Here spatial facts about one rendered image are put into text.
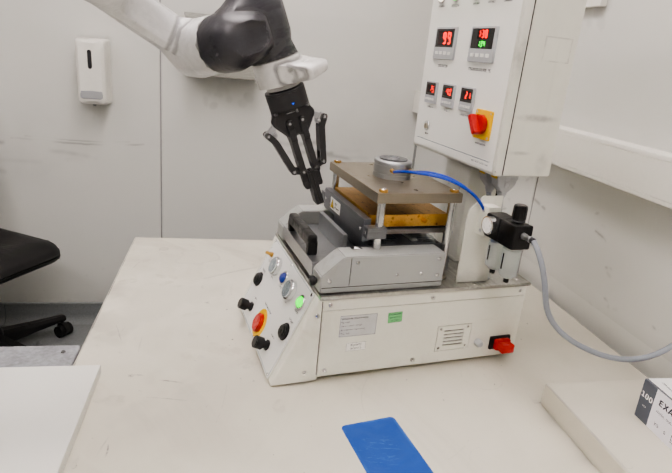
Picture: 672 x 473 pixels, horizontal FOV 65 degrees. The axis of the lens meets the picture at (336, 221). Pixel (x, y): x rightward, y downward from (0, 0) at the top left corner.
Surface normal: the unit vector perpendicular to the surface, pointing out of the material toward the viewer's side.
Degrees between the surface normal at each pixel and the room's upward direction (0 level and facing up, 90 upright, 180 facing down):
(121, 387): 0
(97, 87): 90
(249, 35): 81
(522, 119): 90
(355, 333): 90
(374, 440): 0
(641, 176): 90
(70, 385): 0
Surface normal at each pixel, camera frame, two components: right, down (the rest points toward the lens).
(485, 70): -0.94, 0.02
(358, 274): 0.33, 0.32
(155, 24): 0.77, 0.28
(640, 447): 0.09, -0.95
